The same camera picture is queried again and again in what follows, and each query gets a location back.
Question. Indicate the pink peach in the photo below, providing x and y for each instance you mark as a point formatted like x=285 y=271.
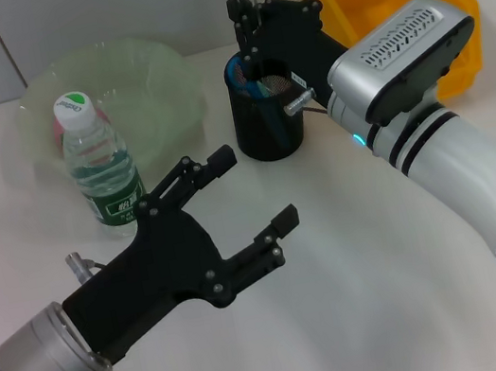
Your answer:
x=57 y=132

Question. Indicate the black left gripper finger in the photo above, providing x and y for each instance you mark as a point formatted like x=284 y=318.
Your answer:
x=260 y=253
x=189 y=176

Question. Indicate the black mesh pen holder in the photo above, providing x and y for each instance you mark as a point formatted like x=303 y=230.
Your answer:
x=268 y=134

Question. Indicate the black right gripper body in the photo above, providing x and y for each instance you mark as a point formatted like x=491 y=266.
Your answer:
x=300 y=46

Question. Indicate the blue scissors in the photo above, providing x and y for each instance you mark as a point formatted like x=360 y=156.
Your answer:
x=249 y=84

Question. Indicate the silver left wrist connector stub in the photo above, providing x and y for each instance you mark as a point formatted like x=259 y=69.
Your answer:
x=79 y=267

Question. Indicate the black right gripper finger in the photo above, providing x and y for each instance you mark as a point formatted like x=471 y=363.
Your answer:
x=293 y=8
x=244 y=27

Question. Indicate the green glass fruit plate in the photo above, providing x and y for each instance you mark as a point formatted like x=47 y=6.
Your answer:
x=153 y=82

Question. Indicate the clear water bottle green label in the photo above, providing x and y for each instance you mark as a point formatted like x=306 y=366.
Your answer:
x=108 y=181

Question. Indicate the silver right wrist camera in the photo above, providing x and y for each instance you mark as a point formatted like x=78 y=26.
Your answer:
x=403 y=57

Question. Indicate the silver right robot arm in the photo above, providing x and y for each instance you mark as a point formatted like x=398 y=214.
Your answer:
x=457 y=172

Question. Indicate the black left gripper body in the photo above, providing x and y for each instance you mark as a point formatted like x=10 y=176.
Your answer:
x=149 y=280

